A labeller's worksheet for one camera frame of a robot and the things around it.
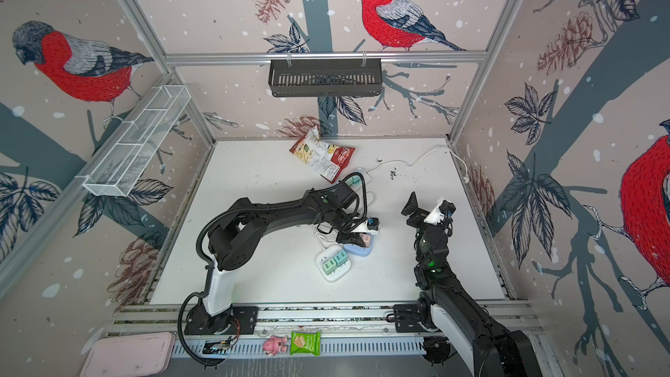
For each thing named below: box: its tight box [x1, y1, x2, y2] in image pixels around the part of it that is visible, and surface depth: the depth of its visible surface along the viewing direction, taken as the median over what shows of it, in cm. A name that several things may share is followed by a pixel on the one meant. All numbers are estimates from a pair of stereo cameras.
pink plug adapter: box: [359, 233, 371, 248], surface depth 84 cm
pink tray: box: [79, 331, 176, 377], surface depth 69 cm
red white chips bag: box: [289, 125, 356, 185], surface depth 109 cm
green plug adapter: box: [322, 258, 338, 275], surface depth 79 cm
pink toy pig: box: [262, 335, 288, 357], surface depth 70 cm
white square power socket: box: [315, 244, 352, 282], surface depth 83 cm
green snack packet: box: [289, 330, 322, 357], surface depth 71 cm
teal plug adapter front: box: [333, 250, 349, 268], surface depth 81 cm
